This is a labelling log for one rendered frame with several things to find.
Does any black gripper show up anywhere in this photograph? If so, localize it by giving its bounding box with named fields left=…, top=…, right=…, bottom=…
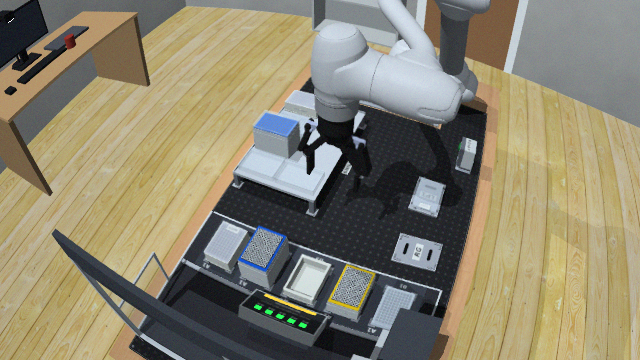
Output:
left=297, top=115, right=372, bottom=193

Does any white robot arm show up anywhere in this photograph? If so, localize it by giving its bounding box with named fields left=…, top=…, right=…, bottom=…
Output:
left=310, top=0, right=491, bottom=124

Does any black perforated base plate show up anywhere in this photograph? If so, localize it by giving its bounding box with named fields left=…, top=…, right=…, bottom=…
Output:
left=212, top=104, right=487, bottom=318

